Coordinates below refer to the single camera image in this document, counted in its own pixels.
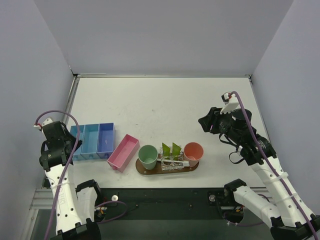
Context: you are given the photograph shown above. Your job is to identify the green toothpaste tube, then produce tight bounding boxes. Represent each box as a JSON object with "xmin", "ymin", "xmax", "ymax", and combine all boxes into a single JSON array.
[
  {"xmin": 172, "ymin": 142, "xmax": 181, "ymax": 161},
  {"xmin": 162, "ymin": 143, "xmax": 171, "ymax": 160}
]

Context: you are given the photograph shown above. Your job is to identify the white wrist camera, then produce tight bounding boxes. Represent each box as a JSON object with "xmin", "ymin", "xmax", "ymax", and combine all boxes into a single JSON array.
[
  {"xmin": 33, "ymin": 117, "xmax": 54, "ymax": 132},
  {"xmin": 220, "ymin": 92, "xmax": 240, "ymax": 115}
]

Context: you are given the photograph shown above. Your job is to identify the light blue plastic bin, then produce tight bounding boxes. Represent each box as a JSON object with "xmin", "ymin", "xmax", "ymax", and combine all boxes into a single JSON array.
[{"xmin": 70, "ymin": 125, "xmax": 85, "ymax": 161}]

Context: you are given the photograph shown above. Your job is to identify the oval wooden tray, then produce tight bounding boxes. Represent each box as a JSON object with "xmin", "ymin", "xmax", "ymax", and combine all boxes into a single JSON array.
[{"xmin": 135, "ymin": 159, "xmax": 199, "ymax": 176}]

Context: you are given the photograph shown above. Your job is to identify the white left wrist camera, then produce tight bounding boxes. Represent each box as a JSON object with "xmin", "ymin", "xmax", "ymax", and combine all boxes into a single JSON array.
[{"xmin": 33, "ymin": 117, "xmax": 54, "ymax": 132}]

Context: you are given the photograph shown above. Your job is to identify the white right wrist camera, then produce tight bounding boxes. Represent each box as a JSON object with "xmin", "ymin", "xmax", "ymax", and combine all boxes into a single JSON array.
[{"xmin": 220, "ymin": 92, "xmax": 240, "ymax": 115}]

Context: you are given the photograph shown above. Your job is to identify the clear crystal toothbrush holder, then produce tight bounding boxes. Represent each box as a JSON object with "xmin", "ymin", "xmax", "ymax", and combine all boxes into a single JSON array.
[{"xmin": 159, "ymin": 146, "xmax": 184, "ymax": 171}]

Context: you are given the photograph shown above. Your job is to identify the coral plastic cup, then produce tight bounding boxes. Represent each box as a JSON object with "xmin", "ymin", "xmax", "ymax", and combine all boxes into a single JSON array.
[{"xmin": 183, "ymin": 142, "xmax": 204, "ymax": 168}]

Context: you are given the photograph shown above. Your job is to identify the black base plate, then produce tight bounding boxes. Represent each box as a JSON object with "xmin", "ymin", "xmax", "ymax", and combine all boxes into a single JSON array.
[{"xmin": 101, "ymin": 187, "xmax": 244, "ymax": 223}]

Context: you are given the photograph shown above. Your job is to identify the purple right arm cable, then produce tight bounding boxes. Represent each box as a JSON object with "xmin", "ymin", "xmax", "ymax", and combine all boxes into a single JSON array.
[{"xmin": 223, "ymin": 91, "xmax": 317, "ymax": 240}]

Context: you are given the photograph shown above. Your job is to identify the pink plastic bin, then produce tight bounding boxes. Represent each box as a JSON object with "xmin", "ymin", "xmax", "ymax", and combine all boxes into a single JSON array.
[{"xmin": 107, "ymin": 134, "xmax": 140, "ymax": 173}]

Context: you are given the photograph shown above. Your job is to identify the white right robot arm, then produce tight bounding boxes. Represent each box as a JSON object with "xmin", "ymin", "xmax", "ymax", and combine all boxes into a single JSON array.
[{"xmin": 198, "ymin": 107, "xmax": 320, "ymax": 240}]

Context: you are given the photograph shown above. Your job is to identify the white toothbrush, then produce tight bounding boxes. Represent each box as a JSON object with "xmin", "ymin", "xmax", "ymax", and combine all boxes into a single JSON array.
[{"xmin": 157, "ymin": 158, "xmax": 190, "ymax": 167}]

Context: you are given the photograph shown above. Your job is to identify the green plastic cup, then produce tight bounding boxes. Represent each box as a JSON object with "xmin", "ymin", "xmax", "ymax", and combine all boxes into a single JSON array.
[{"xmin": 138, "ymin": 145, "xmax": 158, "ymax": 170}]

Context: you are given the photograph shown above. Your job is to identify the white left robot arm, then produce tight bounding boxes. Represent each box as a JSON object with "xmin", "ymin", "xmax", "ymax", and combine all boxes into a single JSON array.
[{"xmin": 39, "ymin": 118, "xmax": 103, "ymax": 240}]

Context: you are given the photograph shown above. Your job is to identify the teal plastic bin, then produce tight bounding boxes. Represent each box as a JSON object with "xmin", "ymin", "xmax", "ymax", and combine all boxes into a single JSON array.
[{"xmin": 81, "ymin": 124, "xmax": 100, "ymax": 160}]

